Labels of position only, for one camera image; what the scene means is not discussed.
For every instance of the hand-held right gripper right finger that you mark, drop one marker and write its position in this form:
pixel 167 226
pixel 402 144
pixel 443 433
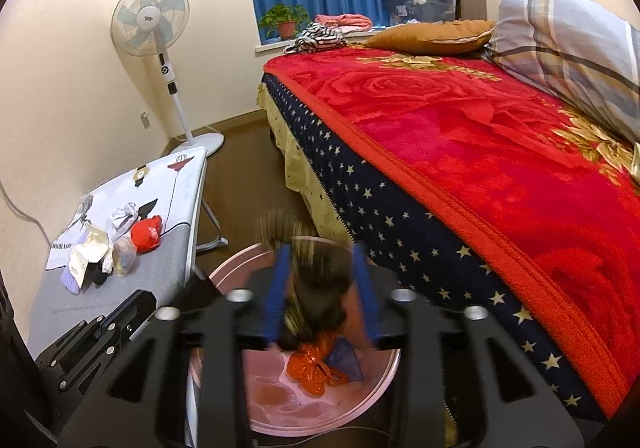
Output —
pixel 366 290

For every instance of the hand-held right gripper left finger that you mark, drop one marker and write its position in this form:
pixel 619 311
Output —
pixel 277 288

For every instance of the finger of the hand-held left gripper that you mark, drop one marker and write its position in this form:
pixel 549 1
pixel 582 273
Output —
pixel 107 328

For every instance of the dark wrapper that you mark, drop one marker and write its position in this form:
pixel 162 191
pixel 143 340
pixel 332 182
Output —
pixel 315 293

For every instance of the small black item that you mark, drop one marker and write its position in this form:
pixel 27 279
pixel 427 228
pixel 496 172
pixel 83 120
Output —
pixel 96 274

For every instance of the clear plastic bag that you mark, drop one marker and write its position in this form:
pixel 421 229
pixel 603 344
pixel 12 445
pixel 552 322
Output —
pixel 125 258

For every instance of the blue wrapper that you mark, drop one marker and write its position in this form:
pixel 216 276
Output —
pixel 345 360

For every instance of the orange plastic bag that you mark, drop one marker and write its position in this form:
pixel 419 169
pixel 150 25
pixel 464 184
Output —
pixel 310 368

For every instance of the red wrapper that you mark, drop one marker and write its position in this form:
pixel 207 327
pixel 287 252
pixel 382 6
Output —
pixel 146 235

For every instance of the pink plastic bin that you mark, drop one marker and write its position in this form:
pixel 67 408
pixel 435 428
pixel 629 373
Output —
pixel 280 398

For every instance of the white paper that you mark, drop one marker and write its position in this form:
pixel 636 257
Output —
pixel 124 215

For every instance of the navy star-print mattress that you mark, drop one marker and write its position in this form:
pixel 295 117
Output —
pixel 400 228

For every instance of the grey covered folding table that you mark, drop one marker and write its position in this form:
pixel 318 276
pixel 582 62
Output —
pixel 160 273

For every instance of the yellow bed skirt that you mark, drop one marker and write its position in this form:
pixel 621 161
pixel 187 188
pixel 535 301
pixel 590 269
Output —
pixel 305 173

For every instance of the brown pillow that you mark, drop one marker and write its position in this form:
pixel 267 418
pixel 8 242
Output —
pixel 430 35

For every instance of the potted green plant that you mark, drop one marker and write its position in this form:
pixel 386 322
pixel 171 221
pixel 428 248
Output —
pixel 285 20

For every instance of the pink folded cloth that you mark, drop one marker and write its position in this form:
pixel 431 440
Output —
pixel 345 20

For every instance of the clear plastic storage box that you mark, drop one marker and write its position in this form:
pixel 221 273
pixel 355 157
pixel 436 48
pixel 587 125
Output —
pixel 420 5

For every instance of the white standing fan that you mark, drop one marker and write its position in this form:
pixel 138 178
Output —
pixel 150 18

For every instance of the plaid pillow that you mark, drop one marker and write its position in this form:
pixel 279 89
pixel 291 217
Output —
pixel 570 38

